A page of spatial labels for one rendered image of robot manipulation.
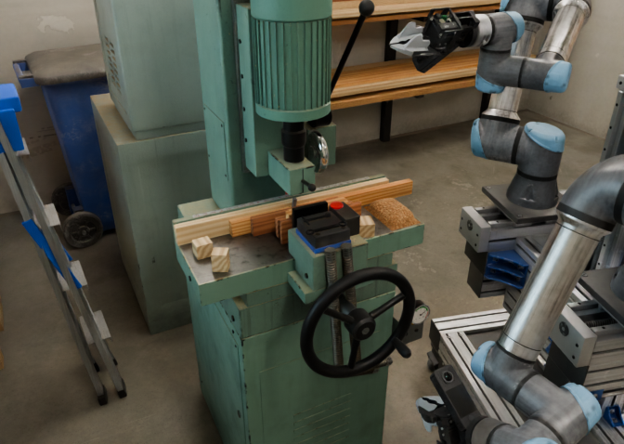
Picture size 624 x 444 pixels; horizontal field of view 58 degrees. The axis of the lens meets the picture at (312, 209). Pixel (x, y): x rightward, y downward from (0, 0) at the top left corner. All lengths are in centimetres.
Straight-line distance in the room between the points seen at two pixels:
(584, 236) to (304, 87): 63
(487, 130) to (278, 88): 76
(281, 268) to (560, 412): 64
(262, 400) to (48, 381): 115
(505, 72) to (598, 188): 56
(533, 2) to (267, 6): 88
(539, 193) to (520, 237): 15
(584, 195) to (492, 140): 78
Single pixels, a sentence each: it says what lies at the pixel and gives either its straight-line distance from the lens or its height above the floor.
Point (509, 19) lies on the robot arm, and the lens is 150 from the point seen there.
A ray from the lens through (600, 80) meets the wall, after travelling 491.
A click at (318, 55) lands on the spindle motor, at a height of 134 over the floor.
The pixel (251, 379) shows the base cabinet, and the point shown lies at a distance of 149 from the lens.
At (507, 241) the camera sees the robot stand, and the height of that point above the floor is 71.
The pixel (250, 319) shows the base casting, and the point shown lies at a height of 76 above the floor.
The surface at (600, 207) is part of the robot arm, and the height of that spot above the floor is 119.
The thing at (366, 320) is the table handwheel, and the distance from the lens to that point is 124.
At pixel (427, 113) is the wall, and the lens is 464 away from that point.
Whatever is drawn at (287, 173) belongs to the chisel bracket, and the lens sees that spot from 135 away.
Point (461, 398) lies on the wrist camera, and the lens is 113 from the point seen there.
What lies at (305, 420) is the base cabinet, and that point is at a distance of 168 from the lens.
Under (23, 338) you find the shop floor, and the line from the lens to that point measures 274.
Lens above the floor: 163
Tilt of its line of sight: 29 degrees down
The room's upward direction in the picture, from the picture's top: straight up
